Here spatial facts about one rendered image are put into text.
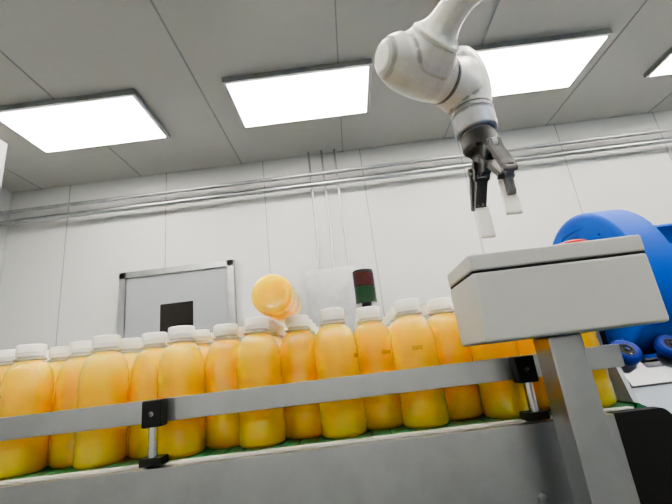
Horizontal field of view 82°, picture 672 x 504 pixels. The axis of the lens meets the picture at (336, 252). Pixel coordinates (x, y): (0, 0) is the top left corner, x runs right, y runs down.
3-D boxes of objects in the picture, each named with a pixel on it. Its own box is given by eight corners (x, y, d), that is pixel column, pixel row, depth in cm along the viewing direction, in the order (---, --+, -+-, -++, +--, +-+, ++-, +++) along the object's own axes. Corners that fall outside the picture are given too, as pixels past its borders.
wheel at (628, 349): (631, 335, 64) (627, 343, 65) (605, 339, 64) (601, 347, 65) (651, 357, 60) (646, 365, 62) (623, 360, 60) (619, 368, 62)
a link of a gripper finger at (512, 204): (512, 179, 73) (514, 177, 72) (522, 213, 71) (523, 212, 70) (497, 181, 73) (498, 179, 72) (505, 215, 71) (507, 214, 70)
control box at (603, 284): (672, 321, 41) (639, 231, 44) (487, 343, 41) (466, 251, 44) (611, 329, 51) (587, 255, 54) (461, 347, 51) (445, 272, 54)
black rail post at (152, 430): (161, 465, 49) (162, 399, 51) (137, 468, 49) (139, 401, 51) (169, 461, 51) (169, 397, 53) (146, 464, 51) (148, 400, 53)
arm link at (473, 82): (468, 130, 92) (428, 118, 85) (455, 77, 96) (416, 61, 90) (507, 102, 83) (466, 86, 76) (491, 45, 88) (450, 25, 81)
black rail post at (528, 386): (551, 418, 49) (534, 354, 51) (527, 421, 49) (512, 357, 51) (542, 416, 51) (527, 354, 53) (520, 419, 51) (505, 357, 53)
